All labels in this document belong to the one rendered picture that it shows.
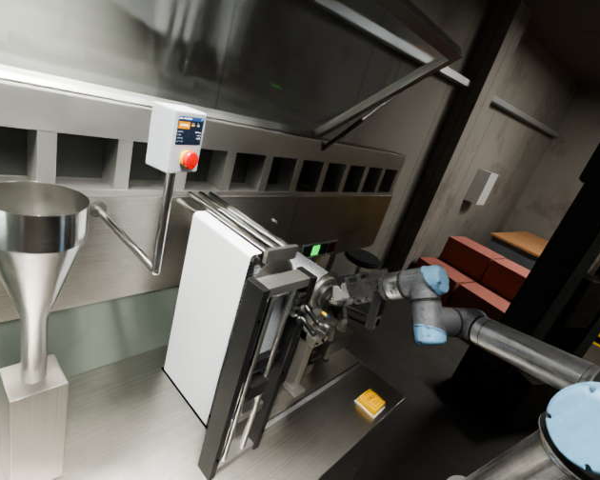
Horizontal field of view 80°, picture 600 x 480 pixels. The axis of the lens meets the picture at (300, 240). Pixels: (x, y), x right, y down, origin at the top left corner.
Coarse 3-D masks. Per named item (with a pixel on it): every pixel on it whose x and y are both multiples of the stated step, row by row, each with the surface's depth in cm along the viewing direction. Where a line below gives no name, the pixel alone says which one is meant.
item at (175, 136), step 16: (160, 112) 55; (176, 112) 53; (192, 112) 56; (160, 128) 55; (176, 128) 55; (192, 128) 57; (160, 144) 56; (176, 144) 56; (192, 144) 59; (160, 160) 57; (176, 160) 57; (192, 160) 58
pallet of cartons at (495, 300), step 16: (448, 240) 443; (464, 240) 444; (448, 256) 443; (464, 256) 427; (480, 256) 412; (496, 256) 418; (448, 272) 410; (464, 272) 427; (480, 272) 412; (496, 272) 397; (512, 272) 384; (528, 272) 393; (464, 288) 384; (480, 288) 395; (496, 288) 397; (512, 288) 384; (448, 304) 404; (464, 304) 384; (480, 304) 370; (496, 304) 366; (496, 320) 357
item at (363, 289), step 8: (368, 272) 103; (376, 272) 101; (384, 272) 100; (352, 280) 103; (360, 280) 101; (368, 280) 101; (376, 280) 99; (352, 288) 103; (360, 288) 101; (368, 288) 102; (376, 288) 100; (352, 296) 103; (360, 296) 101; (368, 296) 101; (384, 296) 97
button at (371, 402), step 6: (360, 396) 122; (366, 396) 123; (372, 396) 124; (378, 396) 125; (360, 402) 122; (366, 402) 121; (372, 402) 122; (378, 402) 122; (384, 402) 123; (366, 408) 121; (372, 408) 119; (378, 408) 120; (372, 414) 119
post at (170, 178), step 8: (168, 176) 60; (168, 184) 61; (168, 192) 61; (168, 200) 62; (160, 208) 63; (168, 208) 63; (160, 216) 63; (168, 216) 64; (160, 224) 63; (160, 232) 64; (160, 240) 65; (160, 248) 65; (160, 256) 66; (152, 264) 67; (160, 264) 67
